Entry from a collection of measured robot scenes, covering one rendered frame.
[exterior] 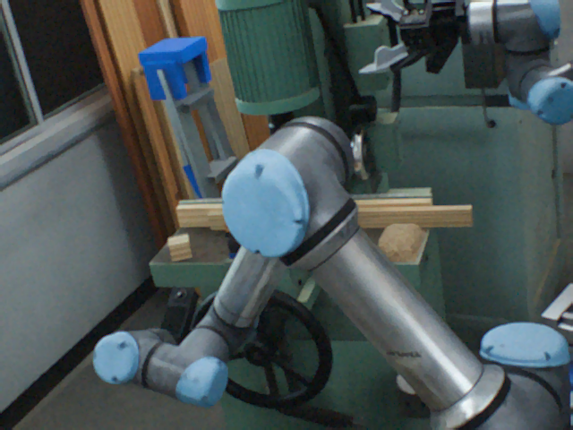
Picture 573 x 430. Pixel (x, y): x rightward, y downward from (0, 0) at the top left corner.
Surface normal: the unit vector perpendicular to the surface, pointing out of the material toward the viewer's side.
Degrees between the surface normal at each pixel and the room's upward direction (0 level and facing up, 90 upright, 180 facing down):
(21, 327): 90
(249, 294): 102
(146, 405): 0
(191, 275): 90
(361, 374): 90
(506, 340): 7
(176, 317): 27
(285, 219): 84
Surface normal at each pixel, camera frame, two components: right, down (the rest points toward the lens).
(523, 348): -0.11, -0.94
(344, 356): -0.29, 0.45
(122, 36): 0.87, 0.00
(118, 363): -0.35, -0.06
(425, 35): -0.13, 0.91
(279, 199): -0.51, 0.35
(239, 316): -0.08, 0.63
